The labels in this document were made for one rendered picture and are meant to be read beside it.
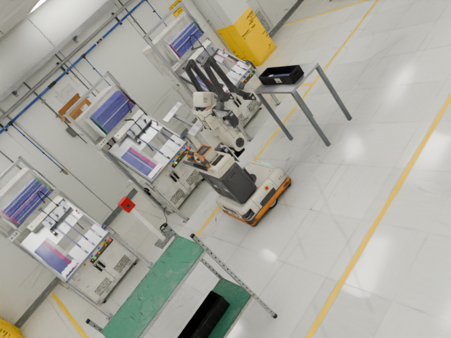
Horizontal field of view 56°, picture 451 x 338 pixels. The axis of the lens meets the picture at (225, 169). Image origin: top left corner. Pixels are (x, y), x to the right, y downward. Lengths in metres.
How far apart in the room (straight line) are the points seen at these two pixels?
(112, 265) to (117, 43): 3.56
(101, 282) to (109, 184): 2.05
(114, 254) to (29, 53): 3.15
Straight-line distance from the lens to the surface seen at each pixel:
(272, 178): 4.45
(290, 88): 4.50
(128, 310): 3.30
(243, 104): 6.26
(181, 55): 5.96
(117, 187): 7.13
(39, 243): 5.29
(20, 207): 5.26
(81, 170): 6.93
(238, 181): 4.27
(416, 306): 3.20
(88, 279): 5.48
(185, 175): 5.74
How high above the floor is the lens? 2.61
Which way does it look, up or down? 27 degrees down
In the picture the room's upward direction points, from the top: 41 degrees counter-clockwise
